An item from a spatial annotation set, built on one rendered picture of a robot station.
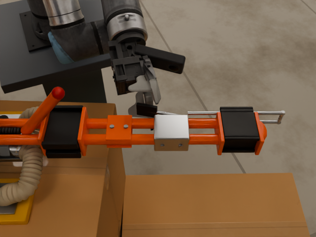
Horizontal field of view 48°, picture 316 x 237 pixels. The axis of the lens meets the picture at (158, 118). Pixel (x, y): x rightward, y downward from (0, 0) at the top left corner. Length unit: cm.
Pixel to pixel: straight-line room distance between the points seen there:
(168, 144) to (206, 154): 128
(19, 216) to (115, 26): 45
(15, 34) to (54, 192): 87
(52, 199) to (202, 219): 56
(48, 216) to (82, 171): 12
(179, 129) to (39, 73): 76
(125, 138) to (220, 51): 191
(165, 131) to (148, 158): 125
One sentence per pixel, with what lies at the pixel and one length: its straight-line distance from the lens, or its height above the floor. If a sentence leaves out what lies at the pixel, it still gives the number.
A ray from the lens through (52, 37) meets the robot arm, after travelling 97.
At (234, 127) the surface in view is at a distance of 72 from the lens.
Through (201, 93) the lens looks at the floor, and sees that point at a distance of 225.
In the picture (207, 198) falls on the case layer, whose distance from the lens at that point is 125.
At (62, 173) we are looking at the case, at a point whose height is 94.
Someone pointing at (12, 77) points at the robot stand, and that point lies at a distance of 138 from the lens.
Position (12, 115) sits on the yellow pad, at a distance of 96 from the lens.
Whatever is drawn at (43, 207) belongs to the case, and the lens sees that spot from 82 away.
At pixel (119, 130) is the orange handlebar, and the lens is 72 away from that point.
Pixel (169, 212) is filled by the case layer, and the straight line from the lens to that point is 122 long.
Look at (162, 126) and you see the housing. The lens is 72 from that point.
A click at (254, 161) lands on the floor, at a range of 201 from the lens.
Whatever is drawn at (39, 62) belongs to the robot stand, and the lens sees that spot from 141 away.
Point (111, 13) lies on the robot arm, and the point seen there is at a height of 117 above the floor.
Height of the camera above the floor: 166
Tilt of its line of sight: 52 degrees down
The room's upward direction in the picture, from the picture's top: straight up
